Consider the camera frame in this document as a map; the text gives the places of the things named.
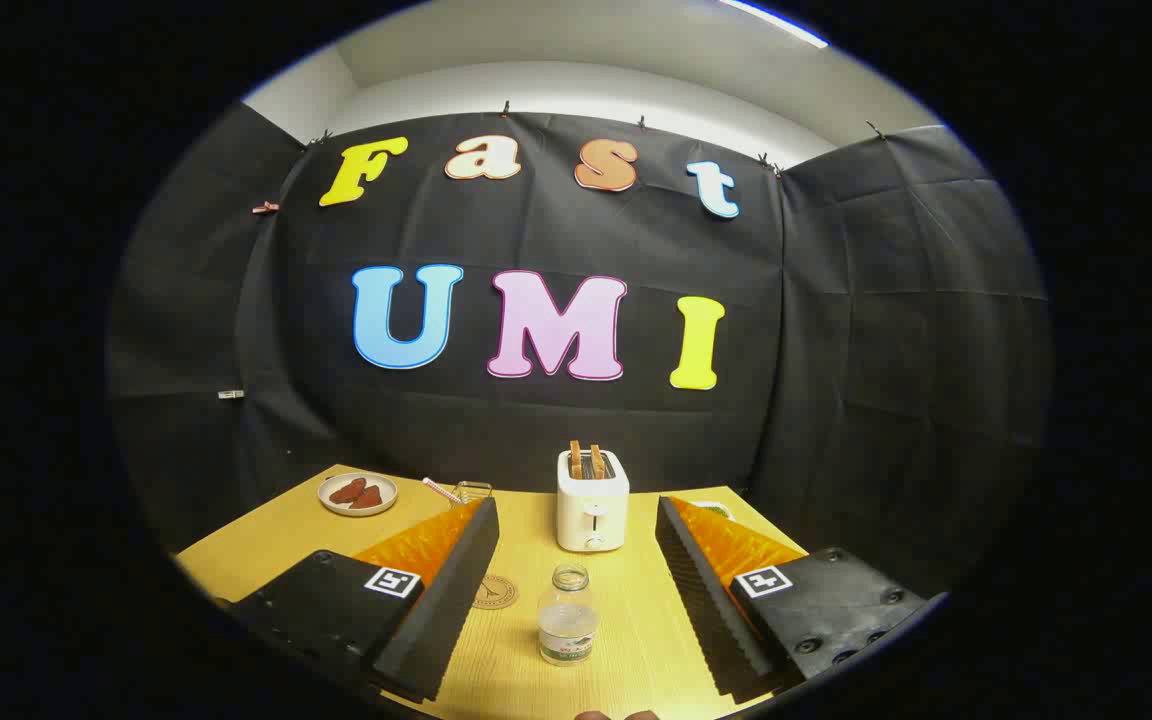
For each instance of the clear plastic juice bottle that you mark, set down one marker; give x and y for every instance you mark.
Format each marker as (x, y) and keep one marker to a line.
(568, 630)

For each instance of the wooden table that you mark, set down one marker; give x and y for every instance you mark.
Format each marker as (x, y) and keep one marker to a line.
(626, 620)

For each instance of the red checked straw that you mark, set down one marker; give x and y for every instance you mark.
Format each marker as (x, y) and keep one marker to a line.
(439, 489)

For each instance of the black backdrop cloth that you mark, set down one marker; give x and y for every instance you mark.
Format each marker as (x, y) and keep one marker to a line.
(536, 430)

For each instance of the white divided dish with seeds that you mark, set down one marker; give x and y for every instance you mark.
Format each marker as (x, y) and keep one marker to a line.
(714, 508)

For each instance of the toast slice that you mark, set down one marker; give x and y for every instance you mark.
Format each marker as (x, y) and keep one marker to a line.
(597, 462)
(576, 460)

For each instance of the round wooden coaster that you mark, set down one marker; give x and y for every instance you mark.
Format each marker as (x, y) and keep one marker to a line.
(498, 592)

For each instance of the white toaster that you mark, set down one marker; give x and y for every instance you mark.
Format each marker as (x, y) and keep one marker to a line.
(591, 515)

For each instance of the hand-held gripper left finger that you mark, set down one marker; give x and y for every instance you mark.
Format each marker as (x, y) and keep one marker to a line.
(446, 610)

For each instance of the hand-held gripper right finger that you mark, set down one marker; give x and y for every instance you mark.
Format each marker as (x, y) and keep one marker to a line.
(706, 610)

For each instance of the white round plate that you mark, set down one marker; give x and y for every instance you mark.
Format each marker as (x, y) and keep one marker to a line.
(331, 505)

